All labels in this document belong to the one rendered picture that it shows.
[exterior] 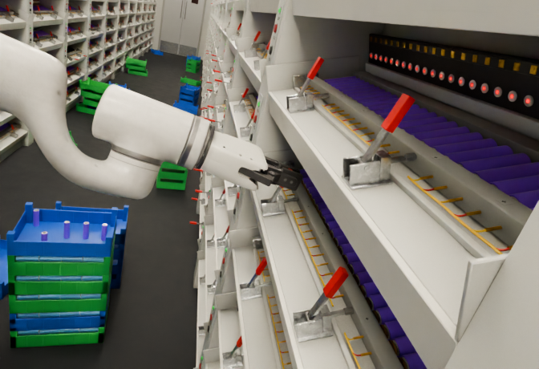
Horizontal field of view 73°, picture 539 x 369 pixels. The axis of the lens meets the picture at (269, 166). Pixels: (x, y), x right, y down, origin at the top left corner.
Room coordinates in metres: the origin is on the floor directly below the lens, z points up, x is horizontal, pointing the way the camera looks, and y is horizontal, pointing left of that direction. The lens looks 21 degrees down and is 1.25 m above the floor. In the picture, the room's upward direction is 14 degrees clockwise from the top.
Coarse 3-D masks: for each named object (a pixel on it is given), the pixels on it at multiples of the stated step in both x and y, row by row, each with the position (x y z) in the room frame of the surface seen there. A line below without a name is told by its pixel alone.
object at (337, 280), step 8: (336, 272) 0.33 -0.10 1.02; (344, 272) 0.33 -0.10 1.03; (336, 280) 0.33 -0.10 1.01; (344, 280) 0.33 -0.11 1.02; (328, 288) 0.33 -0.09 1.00; (336, 288) 0.32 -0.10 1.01; (320, 296) 0.33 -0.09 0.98; (328, 296) 0.32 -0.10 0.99; (320, 304) 0.32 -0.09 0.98; (312, 312) 0.33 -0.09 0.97; (312, 320) 0.32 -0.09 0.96
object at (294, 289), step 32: (288, 160) 0.75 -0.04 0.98; (256, 192) 0.66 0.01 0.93; (288, 192) 0.66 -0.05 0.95; (288, 224) 0.54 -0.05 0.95; (288, 256) 0.46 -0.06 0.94; (320, 256) 0.46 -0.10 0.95; (288, 288) 0.39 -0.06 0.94; (288, 320) 0.34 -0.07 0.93; (352, 320) 0.34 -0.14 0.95; (320, 352) 0.30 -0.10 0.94
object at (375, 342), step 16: (304, 192) 0.61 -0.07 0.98; (304, 208) 0.55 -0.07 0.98; (304, 224) 0.52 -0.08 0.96; (320, 224) 0.50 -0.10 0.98; (304, 240) 0.49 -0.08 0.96; (320, 240) 0.46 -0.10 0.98; (336, 256) 0.43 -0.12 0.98; (352, 288) 0.37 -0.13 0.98; (352, 304) 0.34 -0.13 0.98; (368, 320) 0.32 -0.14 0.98; (368, 336) 0.30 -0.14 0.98; (384, 336) 0.30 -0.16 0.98; (352, 352) 0.29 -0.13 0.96; (368, 352) 0.29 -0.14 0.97; (384, 352) 0.28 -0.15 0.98; (384, 368) 0.26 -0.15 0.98; (400, 368) 0.26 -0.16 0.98
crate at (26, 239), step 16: (32, 208) 1.09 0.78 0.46; (112, 208) 1.18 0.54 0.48; (32, 224) 1.07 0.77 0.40; (48, 224) 1.09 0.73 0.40; (80, 224) 1.14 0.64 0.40; (96, 224) 1.16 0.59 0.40; (112, 224) 1.17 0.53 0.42; (16, 240) 0.97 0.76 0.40; (32, 240) 0.99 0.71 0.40; (48, 240) 1.01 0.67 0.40; (64, 240) 1.03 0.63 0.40; (80, 240) 1.05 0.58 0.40; (96, 240) 1.07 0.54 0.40; (112, 240) 1.05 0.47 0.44; (64, 256) 0.96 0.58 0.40; (80, 256) 0.97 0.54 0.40; (96, 256) 0.99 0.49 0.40
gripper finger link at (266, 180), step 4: (240, 168) 0.53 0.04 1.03; (244, 168) 0.52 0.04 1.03; (240, 172) 0.52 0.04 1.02; (244, 172) 0.52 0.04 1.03; (248, 172) 0.52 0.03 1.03; (252, 172) 0.52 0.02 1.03; (256, 172) 0.52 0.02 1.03; (260, 172) 0.53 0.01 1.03; (252, 176) 0.52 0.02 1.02; (256, 176) 0.52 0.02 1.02; (260, 176) 0.52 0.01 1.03; (264, 176) 0.52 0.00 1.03; (268, 176) 0.53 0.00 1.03; (272, 176) 0.54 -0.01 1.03; (260, 180) 0.52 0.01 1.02; (264, 180) 0.52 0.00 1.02; (268, 180) 0.52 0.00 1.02; (272, 180) 0.52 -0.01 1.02; (268, 184) 0.52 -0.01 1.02
